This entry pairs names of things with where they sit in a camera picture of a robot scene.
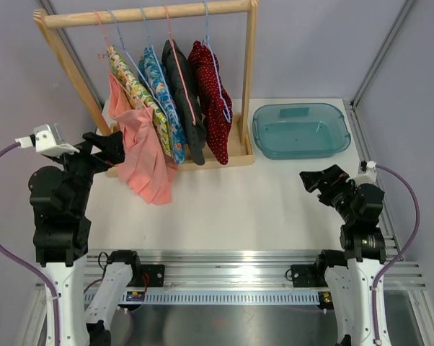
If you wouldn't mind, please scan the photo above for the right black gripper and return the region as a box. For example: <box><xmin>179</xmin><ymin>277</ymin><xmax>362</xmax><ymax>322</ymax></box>
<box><xmin>299</xmin><ymin>164</ymin><xmax>359</xmax><ymax>223</ymax></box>

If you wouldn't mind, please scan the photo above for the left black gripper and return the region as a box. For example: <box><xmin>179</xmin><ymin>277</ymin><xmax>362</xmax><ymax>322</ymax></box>
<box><xmin>50</xmin><ymin>130</ymin><xmax>125</xmax><ymax>213</ymax></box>

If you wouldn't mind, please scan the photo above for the pink pleated skirt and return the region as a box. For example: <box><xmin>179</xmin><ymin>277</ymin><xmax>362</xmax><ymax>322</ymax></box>
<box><xmin>107</xmin><ymin>74</ymin><xmax>177</xmax><ymax>205</ymax></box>

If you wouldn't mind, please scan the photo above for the pink wire hanger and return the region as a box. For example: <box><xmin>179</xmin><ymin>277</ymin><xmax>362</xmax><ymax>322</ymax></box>
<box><xmin>93</xmin><ymin>11</ymin><xmax>156</xmax><ymax>115</ymax></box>

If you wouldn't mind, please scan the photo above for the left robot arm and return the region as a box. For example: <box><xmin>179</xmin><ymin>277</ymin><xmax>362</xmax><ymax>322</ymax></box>
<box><xmin>28</xmin><ymin>125</ymin><xmax>165</xmax><ymax>345</ymax></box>

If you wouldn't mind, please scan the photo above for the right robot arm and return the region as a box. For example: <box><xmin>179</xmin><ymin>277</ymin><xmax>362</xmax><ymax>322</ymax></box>
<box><xmin>285</xmin><ymin>161</ymin><xmax>391</xmax><ymax>345</ymax></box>

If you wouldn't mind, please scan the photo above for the yellow lemon print skirt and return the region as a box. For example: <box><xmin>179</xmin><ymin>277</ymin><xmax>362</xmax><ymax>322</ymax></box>
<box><xmin>107</xmin><ymin>45</ymin><xmax>173</xmax><ymax>156</ymax></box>

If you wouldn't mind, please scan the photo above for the dark grey dotted skirt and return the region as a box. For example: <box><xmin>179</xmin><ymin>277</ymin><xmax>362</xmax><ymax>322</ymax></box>
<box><xmin>161</xmin><ymin>40</ymin><xmax>207</xmax><ymax>166</ymax></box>

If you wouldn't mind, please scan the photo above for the blue hanger under lemon skirt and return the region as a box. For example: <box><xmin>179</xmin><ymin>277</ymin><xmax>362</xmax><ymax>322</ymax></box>
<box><xmin>107</xmin><ymin>9</ymin><xmax>180</xmax><ymax>123</ymax></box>

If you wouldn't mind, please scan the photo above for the blue floral skirt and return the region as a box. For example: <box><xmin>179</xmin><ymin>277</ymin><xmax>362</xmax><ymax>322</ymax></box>
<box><xmin>138</xmin><ymin>47</ymin><xmax>186</xmax><ymax>164</ymax></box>

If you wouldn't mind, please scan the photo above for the blue hanger under floral skirt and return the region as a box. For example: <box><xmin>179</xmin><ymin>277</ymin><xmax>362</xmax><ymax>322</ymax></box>
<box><xmin>139</xmin><ymin>6</ymin><xmax>184</xmax><ymax>138</ymax></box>

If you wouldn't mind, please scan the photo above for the red dotted skirt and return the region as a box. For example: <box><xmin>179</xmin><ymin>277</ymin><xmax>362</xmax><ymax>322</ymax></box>
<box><xmin>188</xmin><ymin>40</ymin><xmax>233</xmax><ymax>165</ymax></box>

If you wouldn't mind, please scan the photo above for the teal plastic tub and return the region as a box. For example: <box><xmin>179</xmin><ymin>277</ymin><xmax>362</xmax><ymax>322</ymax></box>
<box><xmin>252</xmin><ymin>102</ymin><xmax>351</xmax><ymax>160</ymax></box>

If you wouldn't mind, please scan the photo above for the wooden clothes rack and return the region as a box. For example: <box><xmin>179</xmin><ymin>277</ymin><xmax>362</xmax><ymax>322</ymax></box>
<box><xmin>45</xmin><ymin>1</ymin><xmax>259</xmax><ymax>172</ymax></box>

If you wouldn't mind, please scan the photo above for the left aluminium frame post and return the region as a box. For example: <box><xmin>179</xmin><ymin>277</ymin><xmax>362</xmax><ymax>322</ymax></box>
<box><xmin>38</xmin><ymin>0</ymin><xmax>103</xmax><ymax>136</ymax></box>

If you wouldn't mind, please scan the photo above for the aluminium frame post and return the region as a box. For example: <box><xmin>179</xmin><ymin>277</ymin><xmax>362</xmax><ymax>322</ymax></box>
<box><xmin>350</xmin><ymin>0</ymin><xmax>417</xmax><ymax>111</ymax></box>
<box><xmin>38</xmin><ymin>0</ymin><xmax>103</xmax><ymax>136</ymax></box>

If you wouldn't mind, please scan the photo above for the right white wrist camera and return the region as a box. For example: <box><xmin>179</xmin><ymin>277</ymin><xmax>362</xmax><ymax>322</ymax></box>
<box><xmin>353</xmin><ymin>161</ymin><xmax>377</xmax><ymax>186</ymax></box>

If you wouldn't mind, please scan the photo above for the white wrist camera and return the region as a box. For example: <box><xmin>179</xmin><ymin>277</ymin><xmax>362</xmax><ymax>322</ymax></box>
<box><xmin>15</xmin><ymin>123</ymin><xmax>80</xmax><ymax>158</ymax></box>
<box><xmin>353</xmin><ymin>161</ymin><xmax>377</xmax><ymax>186</ymax></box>

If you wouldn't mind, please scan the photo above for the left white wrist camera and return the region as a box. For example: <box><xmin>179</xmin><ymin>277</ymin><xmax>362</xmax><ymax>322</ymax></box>
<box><xmin>15</xmin><ymin>123</ymin><xmax>80</xmax><ymax>158</ymax></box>

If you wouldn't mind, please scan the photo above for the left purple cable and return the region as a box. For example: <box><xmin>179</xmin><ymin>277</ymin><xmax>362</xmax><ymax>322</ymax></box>
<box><xmin>0</xmin><ymin>142</ymin><xmax>65</xmax><ymax>346</ymax></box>

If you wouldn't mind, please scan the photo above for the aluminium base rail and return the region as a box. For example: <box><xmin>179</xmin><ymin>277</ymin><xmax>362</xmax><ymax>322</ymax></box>
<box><xmin>83</xmin><ymin>249</ymin><xmax>426</xmax><ymax>291</ymax></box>

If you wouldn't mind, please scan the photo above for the slotted grey cable duct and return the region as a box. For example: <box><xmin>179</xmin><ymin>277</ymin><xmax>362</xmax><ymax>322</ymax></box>
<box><xmin>118</xmin><ymin>290</ymin><xmax>319</xmax><ymax>306</ymax></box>

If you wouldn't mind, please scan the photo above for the right aluminium frame post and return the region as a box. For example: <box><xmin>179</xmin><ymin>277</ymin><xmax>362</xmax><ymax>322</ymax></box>
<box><xmin>350</xmin><ymin>0</ymin><xmax>417</xmax><ymax>111</ymax></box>

